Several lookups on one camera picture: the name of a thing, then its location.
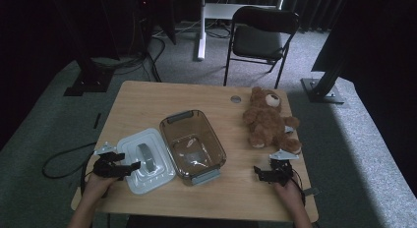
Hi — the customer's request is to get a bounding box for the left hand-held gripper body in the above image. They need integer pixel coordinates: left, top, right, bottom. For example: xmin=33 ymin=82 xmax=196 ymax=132
xmin=91 ymin=142 xmax=130 ymax=181

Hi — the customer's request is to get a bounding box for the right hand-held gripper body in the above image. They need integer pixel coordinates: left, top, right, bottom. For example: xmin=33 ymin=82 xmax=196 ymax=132
xmin=266 ymin=148 xmax=300 ymax=187

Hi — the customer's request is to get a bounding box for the white box lid grey handle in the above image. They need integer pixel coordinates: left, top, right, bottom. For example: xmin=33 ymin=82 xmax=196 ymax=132
xmin=116 ymin=127 xmax=177 ymax=196

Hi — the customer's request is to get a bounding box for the brown teddy bear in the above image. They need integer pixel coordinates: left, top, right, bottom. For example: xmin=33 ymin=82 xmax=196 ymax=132
xmin=242 ymin=86 xmax=303 ymax=155

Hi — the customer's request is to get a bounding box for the brown transparent storage box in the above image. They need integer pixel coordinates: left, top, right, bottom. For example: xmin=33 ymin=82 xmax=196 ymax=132
xmin=158 ymin=109 xmax=228 ymax=188

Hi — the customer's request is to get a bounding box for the person's left hand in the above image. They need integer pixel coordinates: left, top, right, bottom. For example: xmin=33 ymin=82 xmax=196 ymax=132
xmin=81 ymin=172 xmax=120 ymax=204

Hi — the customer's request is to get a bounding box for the person's right hand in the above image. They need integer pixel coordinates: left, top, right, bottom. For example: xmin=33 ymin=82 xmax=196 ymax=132
xmin=273 ymin=178 xmax=305 ymax=210

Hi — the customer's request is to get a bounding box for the grey tape piece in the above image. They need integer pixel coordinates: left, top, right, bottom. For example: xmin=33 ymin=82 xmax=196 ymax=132
xmin=302 ymin=187 xmax=321 ymax=198

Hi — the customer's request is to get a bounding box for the person's dark clothing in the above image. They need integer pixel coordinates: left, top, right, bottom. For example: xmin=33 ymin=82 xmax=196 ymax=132
xmin=125 ymin=214 xmax=261 ymax=228

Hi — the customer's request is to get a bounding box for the black stand with flat base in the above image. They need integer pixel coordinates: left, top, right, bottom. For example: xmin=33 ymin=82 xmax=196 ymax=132
xmin=63 ymin=0 xmax=116 ymax=98

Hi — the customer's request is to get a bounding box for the black stand with metal base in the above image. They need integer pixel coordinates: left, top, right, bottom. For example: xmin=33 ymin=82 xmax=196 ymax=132
xmin=300 ymin=54 xmax=346 ymax=106

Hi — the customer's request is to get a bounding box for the black folding chair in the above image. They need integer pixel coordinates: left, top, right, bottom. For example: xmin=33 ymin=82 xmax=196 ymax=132
xmin=223 ymin=5 xmax=301 ymax=90

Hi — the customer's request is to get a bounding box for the dark curtain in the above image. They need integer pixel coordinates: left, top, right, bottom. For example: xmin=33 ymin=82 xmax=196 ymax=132
xmin=284 ymin=0 xmax=350 ymax=33

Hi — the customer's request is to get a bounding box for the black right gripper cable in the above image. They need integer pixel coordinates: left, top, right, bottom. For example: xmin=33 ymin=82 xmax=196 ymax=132
xmin=289 ymin=168 xmax=309 ymax=207

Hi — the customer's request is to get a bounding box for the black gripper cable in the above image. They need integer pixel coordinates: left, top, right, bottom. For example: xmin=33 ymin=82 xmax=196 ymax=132
xmin=289 ymin=168 xmax=309 ymax=207
xmin=41 ymin=142 xmax=98 ymax=198

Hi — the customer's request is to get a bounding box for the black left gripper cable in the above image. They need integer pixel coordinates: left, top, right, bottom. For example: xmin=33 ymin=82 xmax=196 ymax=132
xmin=41 ymin=142 xmax=98 ymax=198

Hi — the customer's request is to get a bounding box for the bundle of black floor cables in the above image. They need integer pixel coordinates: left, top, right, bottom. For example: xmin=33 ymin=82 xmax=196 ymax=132
xmin=91 ymin=32 xmax=166 ymax=84

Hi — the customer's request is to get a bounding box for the white desk frame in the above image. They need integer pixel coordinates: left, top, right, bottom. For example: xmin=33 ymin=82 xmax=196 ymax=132
xmin=196 ymin=0 xmax=287 ymax=62

